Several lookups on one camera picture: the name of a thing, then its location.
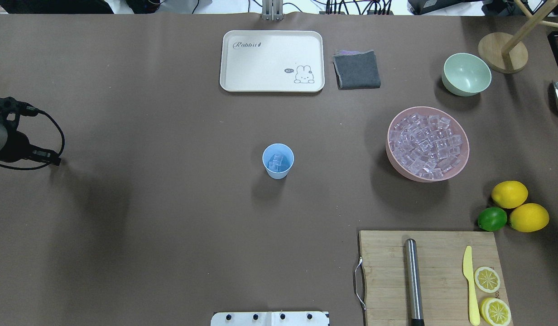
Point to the aluminium frame post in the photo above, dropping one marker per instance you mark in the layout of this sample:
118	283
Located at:
272	10

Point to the yellow lemon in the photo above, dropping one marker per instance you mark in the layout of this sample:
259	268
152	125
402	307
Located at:
529	217
509	194

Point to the lemon half slice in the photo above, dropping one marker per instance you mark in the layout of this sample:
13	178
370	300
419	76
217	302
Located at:
487	279

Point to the light blue cup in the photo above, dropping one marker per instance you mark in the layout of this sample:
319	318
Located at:
277	148

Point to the wooden mug tree stand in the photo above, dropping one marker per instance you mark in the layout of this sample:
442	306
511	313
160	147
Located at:
506	53

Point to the pink bowl of ice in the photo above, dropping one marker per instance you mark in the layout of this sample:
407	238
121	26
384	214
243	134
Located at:
427	145

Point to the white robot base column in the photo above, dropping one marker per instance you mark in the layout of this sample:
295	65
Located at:
278	318

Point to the yellow plastic knife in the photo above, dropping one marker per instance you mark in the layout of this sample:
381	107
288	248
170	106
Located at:
467	270

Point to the cream rabbit tray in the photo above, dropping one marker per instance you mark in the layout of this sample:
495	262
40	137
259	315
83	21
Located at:
272	61

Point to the green lime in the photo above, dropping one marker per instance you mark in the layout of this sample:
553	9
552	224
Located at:
492	219

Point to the mint green bowl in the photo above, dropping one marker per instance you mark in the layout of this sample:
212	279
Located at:
465	74

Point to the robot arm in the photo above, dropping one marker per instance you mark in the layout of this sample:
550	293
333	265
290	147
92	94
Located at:
3	137

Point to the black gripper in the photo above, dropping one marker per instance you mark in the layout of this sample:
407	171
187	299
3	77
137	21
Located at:
12	147

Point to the grey folded cloth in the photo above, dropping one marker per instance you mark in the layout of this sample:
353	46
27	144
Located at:
356	69

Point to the wooden cutting board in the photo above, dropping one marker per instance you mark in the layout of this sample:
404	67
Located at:
444	288

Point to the clear ice cube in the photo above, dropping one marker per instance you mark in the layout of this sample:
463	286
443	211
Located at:
278	163

